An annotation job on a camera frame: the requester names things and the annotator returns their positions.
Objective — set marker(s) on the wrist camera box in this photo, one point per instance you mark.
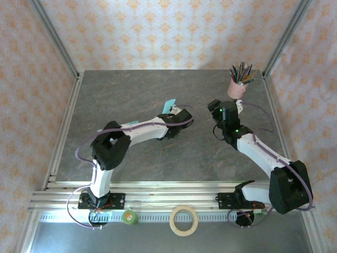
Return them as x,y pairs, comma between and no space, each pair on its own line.
177,108
239,106

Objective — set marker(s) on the aluminium front rail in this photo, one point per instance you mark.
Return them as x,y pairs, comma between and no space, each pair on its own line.
171,197

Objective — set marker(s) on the grey metal shelf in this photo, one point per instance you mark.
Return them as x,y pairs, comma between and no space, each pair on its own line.
158,242

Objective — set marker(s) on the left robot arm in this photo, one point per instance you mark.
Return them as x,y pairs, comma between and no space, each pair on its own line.
110,147

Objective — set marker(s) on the light blue paper sheet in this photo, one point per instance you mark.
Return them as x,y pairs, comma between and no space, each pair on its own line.
168,106

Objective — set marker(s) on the green tape roll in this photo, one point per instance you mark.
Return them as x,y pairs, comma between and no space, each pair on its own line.
130,217

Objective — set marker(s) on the yellow coloured pencil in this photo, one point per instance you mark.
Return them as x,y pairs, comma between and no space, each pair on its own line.
249,81

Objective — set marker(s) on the beige masking tape roll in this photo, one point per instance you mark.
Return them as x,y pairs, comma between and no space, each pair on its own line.
171,221

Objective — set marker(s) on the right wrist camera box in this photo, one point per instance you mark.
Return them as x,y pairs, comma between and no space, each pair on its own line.
239,106

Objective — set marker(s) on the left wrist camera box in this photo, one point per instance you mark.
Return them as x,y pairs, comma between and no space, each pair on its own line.
177,108

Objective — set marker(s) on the pink pencil cup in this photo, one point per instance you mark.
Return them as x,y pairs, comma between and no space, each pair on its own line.
235,91

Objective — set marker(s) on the red coloured pencil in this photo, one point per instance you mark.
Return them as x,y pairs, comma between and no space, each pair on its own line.
239,71

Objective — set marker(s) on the aluminium corner post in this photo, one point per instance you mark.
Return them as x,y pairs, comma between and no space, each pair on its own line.
288,34
54,34

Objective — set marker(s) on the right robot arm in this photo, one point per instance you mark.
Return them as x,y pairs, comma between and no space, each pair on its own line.
263,153

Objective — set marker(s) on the black coloured pencil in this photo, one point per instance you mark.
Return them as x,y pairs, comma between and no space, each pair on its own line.
233,73

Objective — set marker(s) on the aluminium table side rail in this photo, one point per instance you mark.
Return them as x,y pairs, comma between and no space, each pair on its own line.
271,100
75,100

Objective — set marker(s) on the orange coloured pencil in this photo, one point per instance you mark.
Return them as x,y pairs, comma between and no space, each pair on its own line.
248,78

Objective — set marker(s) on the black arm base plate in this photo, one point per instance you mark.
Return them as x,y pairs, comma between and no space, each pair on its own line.
223,200
118,200

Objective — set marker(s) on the blue coloured pencil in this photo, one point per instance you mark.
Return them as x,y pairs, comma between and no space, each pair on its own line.
248,70

